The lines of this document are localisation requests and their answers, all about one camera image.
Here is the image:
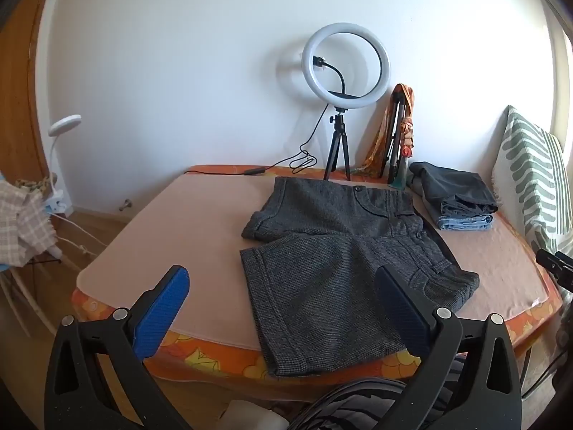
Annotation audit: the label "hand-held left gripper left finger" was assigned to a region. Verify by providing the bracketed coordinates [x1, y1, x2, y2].
[44, 265, 193, 430]

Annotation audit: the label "white plastic object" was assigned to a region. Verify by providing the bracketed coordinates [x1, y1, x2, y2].
[217, 398, 289, 430]

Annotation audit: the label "pink blanket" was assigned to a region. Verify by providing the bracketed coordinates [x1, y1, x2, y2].
[76, 174, 551, 354]

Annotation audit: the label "beige checked cloth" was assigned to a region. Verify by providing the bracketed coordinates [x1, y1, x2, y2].
[0, 179, 57, 269]

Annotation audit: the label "wooden door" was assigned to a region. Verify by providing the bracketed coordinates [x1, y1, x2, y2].
[0, 0, 59, 180]

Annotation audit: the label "grey woven short pants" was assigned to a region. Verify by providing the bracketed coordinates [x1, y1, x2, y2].
[239, 177, 481, 378]

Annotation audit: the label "folded tripod with orange cloth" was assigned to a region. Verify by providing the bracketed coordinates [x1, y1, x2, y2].
[363, 84, 416, 175]

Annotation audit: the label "person's striped clothing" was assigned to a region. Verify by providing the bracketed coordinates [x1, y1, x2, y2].
[286, 354, 471, 430]

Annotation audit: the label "white ring light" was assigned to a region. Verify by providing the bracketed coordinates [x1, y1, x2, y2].
[301, 24, 391, 109]

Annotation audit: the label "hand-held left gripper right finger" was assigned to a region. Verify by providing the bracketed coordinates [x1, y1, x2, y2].
[374, 265, 524, 430]

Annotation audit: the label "teal stand base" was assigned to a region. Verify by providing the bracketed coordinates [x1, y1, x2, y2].
[387, 157, 410, 189]

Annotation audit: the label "green striped white pillow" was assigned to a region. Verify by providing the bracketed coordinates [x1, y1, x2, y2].
[492, 105, 567, 252]

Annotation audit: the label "black mini tripod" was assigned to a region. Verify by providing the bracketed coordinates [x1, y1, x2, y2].
[323, 106, 352, 182]

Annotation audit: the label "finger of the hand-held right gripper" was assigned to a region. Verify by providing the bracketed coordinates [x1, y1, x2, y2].
[536, 249, 573, 288]

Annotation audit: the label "black ring light cable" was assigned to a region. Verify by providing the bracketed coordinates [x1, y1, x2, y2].
[190, 106, 334, 176]

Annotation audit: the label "black folded stand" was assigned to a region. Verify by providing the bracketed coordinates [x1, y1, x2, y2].
[380, 90, 408, 184]

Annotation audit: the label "folded dark grey pants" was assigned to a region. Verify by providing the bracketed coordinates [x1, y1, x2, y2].
[409, 161, 499, 218]

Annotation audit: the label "folded blue jeans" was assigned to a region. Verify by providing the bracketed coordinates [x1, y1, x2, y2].
[423, 197, 494, 232]

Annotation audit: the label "white clip lamp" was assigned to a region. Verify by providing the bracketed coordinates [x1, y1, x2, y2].
[45, 114, 82, 213]

